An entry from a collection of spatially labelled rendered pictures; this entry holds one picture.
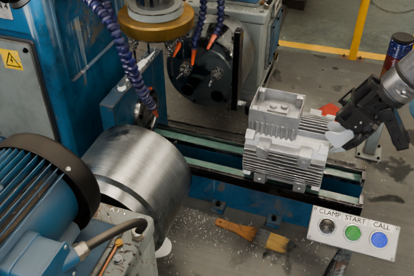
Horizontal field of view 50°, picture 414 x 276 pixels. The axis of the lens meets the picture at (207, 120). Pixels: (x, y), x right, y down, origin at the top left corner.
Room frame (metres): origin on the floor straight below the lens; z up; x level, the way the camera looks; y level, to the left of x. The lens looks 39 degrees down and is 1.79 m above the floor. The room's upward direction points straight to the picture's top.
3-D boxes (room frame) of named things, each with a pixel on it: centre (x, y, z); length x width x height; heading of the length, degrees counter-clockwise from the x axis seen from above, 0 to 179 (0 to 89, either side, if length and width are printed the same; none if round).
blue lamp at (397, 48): (1.08, -0.53, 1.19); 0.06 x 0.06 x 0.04
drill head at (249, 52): (1.28, -0.03, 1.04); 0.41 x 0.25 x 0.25; 161
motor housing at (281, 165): (0.87, -0.21, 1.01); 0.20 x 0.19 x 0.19; 71
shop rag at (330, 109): (1.25, -0.46, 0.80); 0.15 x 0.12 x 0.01; 35
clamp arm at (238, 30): (1.05, -0.08, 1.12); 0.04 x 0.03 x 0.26; 71
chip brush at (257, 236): (0.75, -0.12, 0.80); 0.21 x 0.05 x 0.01; 66
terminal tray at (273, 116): (0.88, -0.17, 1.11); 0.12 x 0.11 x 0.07; 71
